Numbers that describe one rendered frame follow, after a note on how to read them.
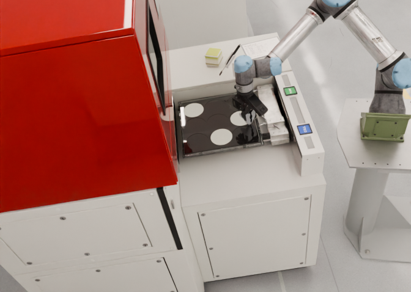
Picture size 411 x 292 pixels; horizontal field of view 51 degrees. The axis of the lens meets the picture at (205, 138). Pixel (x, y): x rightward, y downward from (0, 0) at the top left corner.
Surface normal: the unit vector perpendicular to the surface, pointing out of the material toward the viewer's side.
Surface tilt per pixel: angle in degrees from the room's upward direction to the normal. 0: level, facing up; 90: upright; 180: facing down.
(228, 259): 90
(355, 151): 0
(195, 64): 0
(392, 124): 90
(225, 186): 0
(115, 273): 90
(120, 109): 90
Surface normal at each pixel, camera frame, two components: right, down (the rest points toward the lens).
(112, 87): 0.10, 0.72
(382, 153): -0.13, -0.68
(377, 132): -0.20, 0.73
